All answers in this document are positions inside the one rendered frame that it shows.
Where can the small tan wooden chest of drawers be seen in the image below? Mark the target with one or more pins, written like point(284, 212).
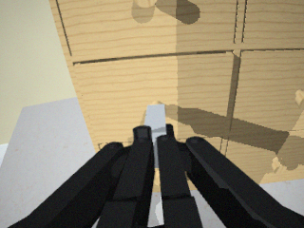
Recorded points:
point(235, 48)

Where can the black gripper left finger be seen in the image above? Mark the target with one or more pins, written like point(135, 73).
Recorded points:
point(79, 201)

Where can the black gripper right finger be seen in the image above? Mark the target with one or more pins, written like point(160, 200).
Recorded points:
point(237, 200)

